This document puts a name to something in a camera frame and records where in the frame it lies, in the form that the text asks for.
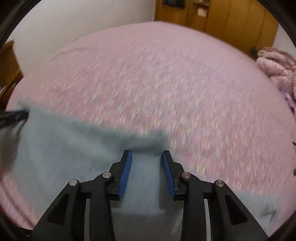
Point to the pink quilted blanket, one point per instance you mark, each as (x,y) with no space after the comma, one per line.
(279,66)

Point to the wooden wardrobe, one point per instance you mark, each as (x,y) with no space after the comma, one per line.
(246,25)

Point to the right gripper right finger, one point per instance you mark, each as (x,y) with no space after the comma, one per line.
(209,208)

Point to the pink floral bed sheet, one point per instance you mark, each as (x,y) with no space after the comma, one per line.
(149,87)

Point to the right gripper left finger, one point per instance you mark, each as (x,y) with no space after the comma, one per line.
(65,217)

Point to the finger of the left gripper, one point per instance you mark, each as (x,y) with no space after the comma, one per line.
(7,118)

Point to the grey-green knit pants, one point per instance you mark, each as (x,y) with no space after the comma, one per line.
(43,153)

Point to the plush toy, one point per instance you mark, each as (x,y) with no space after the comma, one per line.
(261,53)

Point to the wooden nightstand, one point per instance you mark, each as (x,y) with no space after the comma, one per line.
(10,74)

